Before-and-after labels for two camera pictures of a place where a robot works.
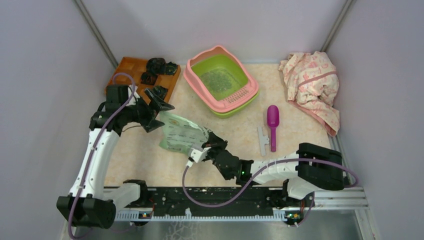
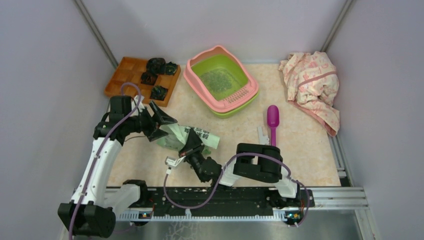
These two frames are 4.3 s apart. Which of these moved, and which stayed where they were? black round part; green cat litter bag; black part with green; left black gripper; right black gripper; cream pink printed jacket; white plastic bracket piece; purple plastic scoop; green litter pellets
Moved: green cat litter bag; right black gripper; left black gripper
Stayed: green litter pellets; cream pink printed jacket; black part with green; purple plastic scoop; black round part; white plastic bracket piece
